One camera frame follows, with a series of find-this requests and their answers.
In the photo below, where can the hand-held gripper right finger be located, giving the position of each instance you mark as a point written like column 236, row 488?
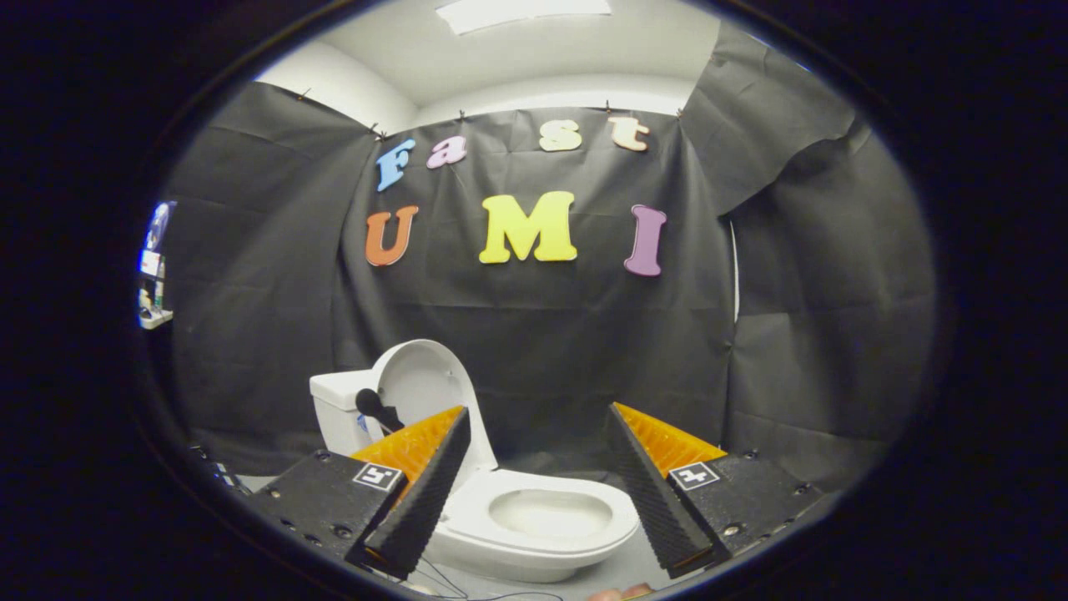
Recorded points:
column 647, row 492

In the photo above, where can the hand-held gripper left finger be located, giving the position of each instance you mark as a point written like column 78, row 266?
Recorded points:
column 421, row 492

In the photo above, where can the white toilet lid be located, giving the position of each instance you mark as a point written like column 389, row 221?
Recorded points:
column 425, row 376

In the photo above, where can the white ceramic toilet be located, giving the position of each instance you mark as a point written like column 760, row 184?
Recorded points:
column 334, row 417

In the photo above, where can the black backdrop cloth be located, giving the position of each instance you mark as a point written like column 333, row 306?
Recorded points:
column 542, row 351

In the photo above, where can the cluttered white shelf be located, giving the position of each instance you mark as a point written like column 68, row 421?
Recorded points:
column 154, row 275

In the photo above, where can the ceiling light panel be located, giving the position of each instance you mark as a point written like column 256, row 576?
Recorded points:
column 521, row 12

